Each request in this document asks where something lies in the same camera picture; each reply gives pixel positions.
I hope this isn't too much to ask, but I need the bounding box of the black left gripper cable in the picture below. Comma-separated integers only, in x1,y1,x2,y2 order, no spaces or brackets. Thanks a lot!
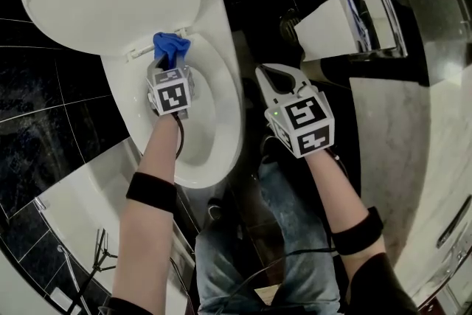
173,114,185,159

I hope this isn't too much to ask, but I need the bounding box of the person's right forearm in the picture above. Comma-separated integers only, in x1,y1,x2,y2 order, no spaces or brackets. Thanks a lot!
304,147,384,277

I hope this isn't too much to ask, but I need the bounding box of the blue cloth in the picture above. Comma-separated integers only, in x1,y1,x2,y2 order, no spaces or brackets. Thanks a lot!
153,32,192,71

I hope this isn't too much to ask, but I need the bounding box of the person's left forearm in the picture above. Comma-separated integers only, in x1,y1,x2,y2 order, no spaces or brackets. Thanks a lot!
110,114,184,311

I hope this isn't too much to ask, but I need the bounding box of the white bathtub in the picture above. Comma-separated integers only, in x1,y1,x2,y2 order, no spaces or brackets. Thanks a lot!
35,138,196,315

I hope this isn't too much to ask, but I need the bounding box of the cream waste bin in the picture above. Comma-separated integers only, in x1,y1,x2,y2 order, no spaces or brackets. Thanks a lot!
300,58,333,80

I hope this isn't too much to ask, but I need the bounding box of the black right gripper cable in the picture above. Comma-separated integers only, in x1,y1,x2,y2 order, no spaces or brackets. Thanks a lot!
213,249,336,315

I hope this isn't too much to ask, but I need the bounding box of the chrome grab bar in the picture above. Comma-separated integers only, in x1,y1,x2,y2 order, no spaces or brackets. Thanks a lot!
57,245,91,315

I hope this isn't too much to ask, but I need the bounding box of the black armband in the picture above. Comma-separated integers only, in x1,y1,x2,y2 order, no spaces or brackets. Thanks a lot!
125,172,178,213
330,206,384,256

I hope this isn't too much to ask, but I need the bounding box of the white toilet bowl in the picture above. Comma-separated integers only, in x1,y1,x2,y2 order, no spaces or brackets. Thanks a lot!
99,0,244,191

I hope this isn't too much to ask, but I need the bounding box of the person's shoe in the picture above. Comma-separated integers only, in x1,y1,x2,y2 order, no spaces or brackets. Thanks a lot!
206,197,226,221
260,134,277,163

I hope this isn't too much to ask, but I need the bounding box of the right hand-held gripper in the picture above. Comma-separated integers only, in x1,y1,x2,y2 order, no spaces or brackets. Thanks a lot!
254,63,336,159

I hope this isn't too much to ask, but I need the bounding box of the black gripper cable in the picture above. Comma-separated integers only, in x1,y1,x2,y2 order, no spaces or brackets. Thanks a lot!
213,249,336,315
173,114,185,159

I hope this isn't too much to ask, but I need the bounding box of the black light stand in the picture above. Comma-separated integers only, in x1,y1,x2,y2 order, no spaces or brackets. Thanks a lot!
68,228,119,315

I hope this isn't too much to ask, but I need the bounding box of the person's dark jacket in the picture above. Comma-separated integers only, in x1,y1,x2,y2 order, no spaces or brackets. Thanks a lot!
97,252,420,315

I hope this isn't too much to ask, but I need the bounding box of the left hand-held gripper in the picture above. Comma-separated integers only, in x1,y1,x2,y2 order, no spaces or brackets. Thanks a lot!
145,53,196,120

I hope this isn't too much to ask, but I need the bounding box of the black left armband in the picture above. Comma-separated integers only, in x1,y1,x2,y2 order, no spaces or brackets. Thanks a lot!
125,172,178,213

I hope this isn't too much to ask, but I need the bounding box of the person's right shoe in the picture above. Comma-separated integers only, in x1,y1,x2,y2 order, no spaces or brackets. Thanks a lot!
260,134,277,163

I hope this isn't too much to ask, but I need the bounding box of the round metal floor drain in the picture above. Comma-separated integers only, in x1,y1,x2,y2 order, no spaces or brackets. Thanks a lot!
279,9,302,41

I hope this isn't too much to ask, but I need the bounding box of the white paper sheet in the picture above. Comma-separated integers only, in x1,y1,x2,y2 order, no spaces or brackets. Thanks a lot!
293,0,351,63

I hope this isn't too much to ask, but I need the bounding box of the person's left shoe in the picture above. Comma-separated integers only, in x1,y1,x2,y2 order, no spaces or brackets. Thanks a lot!
206,197,226,221

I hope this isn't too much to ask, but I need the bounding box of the white wall soap holder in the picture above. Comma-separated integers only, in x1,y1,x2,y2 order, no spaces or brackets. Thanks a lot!
49,287,73,311

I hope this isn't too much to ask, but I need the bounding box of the black right armband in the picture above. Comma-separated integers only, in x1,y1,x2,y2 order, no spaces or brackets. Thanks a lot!
330,206,384,256

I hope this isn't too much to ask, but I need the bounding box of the black smartphone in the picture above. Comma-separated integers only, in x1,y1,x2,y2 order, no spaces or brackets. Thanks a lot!
437,195,472,249

